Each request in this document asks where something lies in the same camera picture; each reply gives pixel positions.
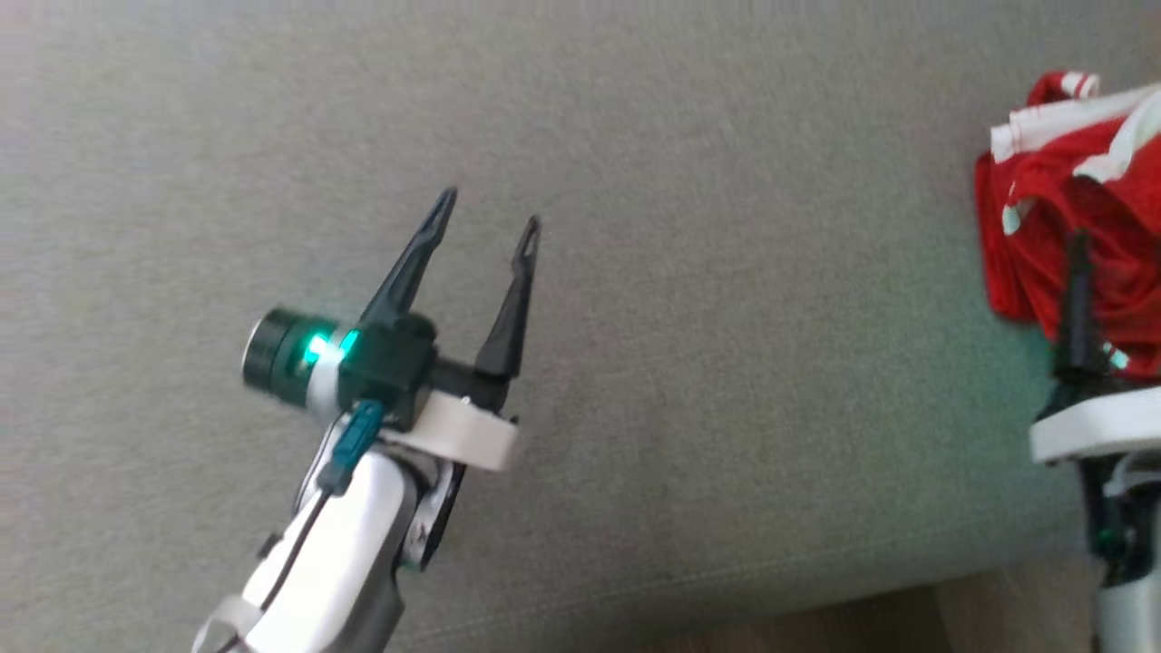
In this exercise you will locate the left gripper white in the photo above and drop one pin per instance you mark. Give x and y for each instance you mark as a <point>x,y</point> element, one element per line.
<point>463,435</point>

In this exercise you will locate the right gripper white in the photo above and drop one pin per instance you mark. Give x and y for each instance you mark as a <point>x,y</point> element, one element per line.
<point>1107,426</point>

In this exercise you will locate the red garment white trim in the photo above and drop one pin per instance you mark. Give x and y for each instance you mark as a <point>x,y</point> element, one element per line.
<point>1088,199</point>

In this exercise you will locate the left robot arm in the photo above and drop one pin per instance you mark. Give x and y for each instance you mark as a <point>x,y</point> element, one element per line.
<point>336,562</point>

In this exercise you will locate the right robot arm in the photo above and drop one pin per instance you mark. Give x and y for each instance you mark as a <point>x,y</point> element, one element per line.
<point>1129,621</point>

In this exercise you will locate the grey fabric sofa seat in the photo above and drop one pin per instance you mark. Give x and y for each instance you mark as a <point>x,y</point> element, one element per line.
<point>726,272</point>

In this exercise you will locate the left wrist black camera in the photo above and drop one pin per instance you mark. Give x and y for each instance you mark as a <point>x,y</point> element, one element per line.
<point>390,367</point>

